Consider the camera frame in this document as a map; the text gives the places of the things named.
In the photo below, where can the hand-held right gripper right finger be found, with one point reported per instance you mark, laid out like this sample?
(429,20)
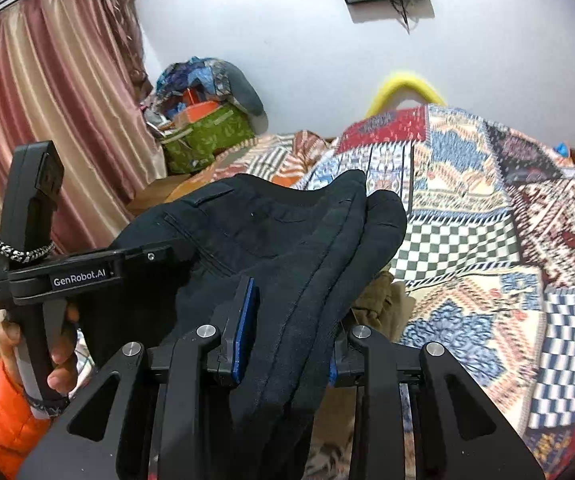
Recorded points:
(367,360)

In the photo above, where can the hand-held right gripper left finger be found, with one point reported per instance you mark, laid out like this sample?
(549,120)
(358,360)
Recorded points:
(245,332)

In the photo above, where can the black pants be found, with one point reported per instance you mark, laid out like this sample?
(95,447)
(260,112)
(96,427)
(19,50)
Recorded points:
(277,240)

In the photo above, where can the olive folded pants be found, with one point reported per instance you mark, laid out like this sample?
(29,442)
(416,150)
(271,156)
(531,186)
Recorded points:
(382,305)

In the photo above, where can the person's left hand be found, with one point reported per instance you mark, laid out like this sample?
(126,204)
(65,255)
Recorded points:
(62,360)

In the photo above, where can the pink striped curtain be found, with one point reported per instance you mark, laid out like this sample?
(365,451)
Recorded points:
(42,85)

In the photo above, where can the wooden lap board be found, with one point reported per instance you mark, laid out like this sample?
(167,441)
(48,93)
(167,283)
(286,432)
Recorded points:
(160,195)

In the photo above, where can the green printed storage box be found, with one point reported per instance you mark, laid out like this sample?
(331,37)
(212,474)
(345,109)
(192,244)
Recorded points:
(212,135)

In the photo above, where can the pile of mixed clothes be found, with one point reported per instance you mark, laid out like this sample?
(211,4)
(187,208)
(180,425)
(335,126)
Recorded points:
(192,85)

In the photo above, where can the patchwork quilt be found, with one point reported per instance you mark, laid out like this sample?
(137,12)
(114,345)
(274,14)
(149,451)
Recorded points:
(467,185)

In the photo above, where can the grey pillow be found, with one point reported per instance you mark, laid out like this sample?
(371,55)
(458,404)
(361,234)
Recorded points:
(247,90)

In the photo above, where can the yellow plush cushion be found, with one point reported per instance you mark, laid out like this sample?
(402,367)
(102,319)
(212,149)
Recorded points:
(397,80)

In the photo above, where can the small blue object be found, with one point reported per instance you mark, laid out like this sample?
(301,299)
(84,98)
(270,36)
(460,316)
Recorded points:
(562,149)

